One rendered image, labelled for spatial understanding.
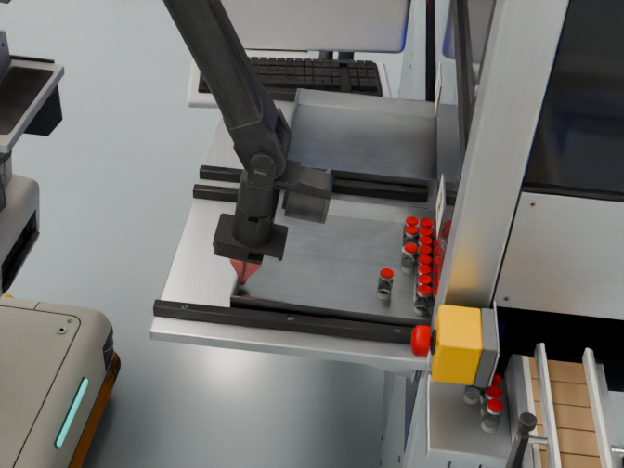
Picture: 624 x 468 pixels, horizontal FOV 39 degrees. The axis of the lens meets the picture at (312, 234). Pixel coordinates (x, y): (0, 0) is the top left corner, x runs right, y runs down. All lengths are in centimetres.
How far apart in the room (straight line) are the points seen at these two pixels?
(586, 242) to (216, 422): 138
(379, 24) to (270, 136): 101
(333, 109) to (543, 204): 77
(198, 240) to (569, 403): 62
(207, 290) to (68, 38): 268
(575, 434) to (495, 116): 42
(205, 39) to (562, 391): 64
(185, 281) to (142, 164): 178
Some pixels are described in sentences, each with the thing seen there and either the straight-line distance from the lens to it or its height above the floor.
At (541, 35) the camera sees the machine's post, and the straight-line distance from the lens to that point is 95.
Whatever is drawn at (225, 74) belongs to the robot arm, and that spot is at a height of 127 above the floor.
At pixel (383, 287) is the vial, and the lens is 133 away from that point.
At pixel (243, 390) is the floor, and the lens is 236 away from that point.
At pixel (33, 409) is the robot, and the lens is 201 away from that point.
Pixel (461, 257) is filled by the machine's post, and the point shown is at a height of 109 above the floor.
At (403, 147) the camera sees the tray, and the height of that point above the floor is 88.
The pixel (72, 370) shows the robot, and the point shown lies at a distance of 208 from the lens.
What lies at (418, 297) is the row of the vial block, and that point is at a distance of 131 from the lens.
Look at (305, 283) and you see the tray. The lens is 136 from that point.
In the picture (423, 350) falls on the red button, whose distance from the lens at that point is 113.
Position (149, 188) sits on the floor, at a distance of 301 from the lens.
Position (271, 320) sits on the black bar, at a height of 90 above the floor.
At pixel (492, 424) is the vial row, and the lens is 120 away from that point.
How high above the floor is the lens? 181
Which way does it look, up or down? 40 degrees down
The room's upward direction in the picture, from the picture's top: 4 degrees clockwise
